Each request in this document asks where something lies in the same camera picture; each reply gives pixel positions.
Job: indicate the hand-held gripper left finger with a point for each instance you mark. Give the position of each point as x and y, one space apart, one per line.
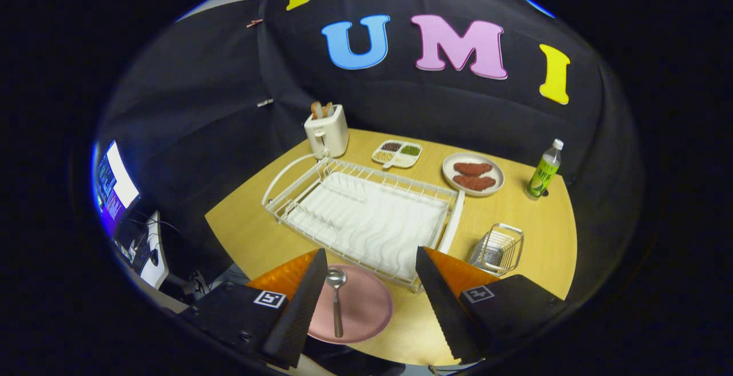
303 307

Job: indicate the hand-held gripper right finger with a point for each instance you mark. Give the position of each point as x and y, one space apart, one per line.
444 307

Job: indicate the metal spoon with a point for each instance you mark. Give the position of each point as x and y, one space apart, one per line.
338 313

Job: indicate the pink plate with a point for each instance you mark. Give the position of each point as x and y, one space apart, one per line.
366 307

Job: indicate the cream plate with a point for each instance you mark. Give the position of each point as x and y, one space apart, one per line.
497 171

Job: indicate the white divided condiment dish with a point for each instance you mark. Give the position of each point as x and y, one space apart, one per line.
408 160

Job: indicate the white drip tray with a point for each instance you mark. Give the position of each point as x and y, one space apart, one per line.
372 221

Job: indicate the brown meat patty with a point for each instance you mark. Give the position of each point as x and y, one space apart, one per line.
474 183
472 169

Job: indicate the white side desk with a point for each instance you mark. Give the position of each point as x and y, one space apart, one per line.
157 276

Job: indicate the green tea bottle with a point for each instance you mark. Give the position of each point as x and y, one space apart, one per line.
543 175

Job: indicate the white toaster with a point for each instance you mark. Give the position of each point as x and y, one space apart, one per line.
329 133

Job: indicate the toasted bread slice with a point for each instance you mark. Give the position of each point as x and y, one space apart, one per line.
328 109
316 110

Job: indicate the white clip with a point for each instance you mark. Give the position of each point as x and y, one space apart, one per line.
264 102

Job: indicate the computer monitor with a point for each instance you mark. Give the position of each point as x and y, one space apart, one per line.
117 181

